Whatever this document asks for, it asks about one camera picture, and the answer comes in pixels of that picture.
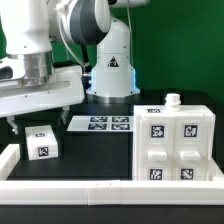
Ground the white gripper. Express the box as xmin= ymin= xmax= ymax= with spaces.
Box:
xmin=0 ymin=66 xmax=84 ymax=134

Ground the white cabinet top block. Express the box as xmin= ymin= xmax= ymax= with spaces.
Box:
xmin=25 ymin=125 xmax=58 ymax=160

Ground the white cabinet body box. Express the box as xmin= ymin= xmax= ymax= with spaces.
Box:
xmin=132 ymin=93 xmax=215 ymax=181

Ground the white cabinet door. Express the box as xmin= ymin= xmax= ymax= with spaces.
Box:
xmin=172 ymin=115 xmax=208 ymax=181
xmin=138 ymin=116 xmax=174 ymax=181

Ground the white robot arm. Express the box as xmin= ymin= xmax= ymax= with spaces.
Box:
xmin=0 ymin=0 xmax=150 ymax=131

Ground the white left fence rail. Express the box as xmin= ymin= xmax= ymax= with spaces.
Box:
xmin=0 ymin=144 xmax=21 ymax=181

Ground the white fence rail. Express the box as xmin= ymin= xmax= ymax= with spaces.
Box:
xmin=0 ymin=181 xmax=224 ymax=205
xmin=208 ymin=158 xmax=224 ymax=182
xmin=0 ymin=144 xmax=21 ymax=181

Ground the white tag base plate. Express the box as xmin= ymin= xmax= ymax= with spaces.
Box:
xmin=67 ymin=116 xmax=133 ymax=132

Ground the white front fence rail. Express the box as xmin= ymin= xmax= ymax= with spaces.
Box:
xmin=0 ymin=181 xmax=224 ymax=205

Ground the white right fence rail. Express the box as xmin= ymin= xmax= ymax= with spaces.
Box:
xmin=208 ymin=158 xmax=224 ymax=182

